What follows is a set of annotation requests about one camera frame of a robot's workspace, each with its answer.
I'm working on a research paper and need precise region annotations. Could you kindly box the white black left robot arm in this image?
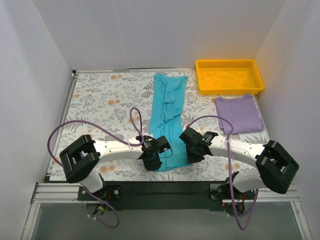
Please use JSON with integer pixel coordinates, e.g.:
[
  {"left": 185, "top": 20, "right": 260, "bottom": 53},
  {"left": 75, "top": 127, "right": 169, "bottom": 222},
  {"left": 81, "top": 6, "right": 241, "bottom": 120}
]
[{"left": 59, "top": 134, "right": 171, "bottom": 200}]

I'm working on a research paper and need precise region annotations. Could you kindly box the aluminium table frame rail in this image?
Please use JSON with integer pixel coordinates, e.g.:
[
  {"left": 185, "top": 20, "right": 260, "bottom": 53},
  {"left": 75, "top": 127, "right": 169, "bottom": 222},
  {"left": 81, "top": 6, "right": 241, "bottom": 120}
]
[{"left": 22, "top": 69, "right": 311, "bottom": 240}]

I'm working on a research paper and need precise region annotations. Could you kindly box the teal t shirt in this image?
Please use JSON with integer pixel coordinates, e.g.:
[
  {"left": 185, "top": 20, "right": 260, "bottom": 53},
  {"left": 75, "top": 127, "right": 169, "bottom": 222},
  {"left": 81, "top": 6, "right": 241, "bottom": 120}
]
[{"left": 149, "top": 73, "right": 188, "bottom": 172}]

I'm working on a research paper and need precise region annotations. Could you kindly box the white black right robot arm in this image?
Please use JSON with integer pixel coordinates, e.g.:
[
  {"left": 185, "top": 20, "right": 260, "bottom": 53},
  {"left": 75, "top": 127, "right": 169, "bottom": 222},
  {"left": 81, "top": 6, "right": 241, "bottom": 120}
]
[{"left": 179, "top": 127, "right": 299, "bottom": 199}]

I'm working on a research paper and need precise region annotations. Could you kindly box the folded purple t shirt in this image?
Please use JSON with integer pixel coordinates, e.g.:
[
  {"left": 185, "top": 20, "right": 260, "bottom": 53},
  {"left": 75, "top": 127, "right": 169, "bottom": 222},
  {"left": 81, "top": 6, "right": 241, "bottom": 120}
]
[{"left": 214, "top": 94, "right": 263, "bottom": 134}]

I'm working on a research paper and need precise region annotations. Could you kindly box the floral patterned table mat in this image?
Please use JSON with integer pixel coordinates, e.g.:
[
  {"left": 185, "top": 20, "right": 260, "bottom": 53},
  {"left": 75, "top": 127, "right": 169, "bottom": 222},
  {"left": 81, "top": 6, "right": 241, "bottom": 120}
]
[{"left": 54, "top": 71, "right": 252, "bottom": 182}]

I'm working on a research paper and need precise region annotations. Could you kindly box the yellow plastic tray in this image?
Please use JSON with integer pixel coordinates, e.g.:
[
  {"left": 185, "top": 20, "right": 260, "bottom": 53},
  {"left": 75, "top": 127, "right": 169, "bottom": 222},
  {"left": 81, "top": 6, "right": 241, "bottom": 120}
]
[{"left": 195, "top": 59, "right": 265, "bottom": 95}]

